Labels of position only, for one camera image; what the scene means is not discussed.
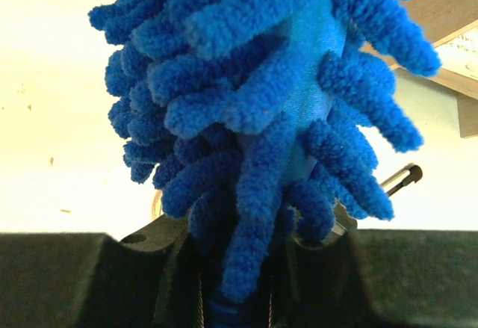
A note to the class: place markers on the blue fluffy duster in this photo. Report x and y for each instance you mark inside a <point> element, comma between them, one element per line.
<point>246,115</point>

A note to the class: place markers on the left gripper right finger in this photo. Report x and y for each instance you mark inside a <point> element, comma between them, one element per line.
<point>379,278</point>

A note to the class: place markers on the beige masking tape roll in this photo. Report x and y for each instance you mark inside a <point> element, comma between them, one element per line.
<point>156,208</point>

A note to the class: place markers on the light wooden bookshelf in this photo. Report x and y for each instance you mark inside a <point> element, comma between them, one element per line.
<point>451,26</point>

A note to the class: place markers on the spiral notebook white cover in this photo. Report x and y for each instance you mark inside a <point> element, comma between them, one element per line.
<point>459,55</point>

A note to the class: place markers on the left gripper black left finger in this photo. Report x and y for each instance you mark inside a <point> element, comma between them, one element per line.
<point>91,280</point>

